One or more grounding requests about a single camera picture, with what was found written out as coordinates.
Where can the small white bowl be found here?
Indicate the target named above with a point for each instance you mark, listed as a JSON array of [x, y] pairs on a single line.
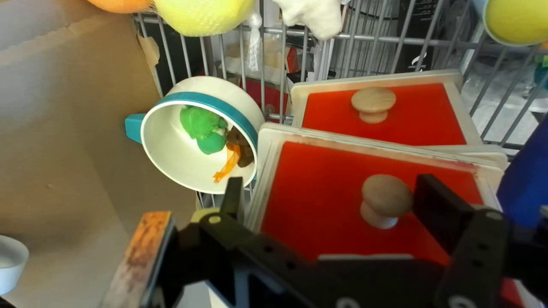
[[10, 263]]

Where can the blue container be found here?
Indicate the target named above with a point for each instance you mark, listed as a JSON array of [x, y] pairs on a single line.
[[524, 184]]

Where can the orange brown flat block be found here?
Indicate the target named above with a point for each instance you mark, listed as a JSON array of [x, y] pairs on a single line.
[[143, 244]]

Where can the green toy frog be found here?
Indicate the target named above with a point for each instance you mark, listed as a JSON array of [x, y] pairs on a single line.
[[201, 126]]

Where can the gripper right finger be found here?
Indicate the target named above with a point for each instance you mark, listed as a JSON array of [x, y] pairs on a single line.
[[479, 244]]

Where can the white box with red drawer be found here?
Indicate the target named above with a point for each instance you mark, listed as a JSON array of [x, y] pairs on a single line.
[[325, 205], [419, 115]]

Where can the yellow-green ball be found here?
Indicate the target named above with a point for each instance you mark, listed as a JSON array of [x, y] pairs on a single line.
[[201, 15]]

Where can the black box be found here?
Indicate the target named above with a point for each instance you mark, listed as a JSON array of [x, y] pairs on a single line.
[[421, 30]]

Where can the cardboard box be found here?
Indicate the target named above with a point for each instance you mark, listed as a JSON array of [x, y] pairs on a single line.
[[64, 149]]

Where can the wooden drawer knob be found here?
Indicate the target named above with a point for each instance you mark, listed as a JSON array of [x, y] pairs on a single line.
[[383, 199], [373, 102]]

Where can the yellow bowl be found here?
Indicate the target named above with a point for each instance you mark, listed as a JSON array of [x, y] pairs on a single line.
[[518, 19]]

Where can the brown and orange toy figure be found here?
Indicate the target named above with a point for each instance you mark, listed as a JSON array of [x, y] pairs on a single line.
[[242, 147]]

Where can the orange ball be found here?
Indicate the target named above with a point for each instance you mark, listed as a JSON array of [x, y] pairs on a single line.
[[120, 4]]

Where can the white plush object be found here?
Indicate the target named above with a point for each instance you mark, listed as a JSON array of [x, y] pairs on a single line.
[[314, 15]]

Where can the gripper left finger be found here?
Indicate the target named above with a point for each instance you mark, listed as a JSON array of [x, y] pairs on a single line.
[[257, 252]]

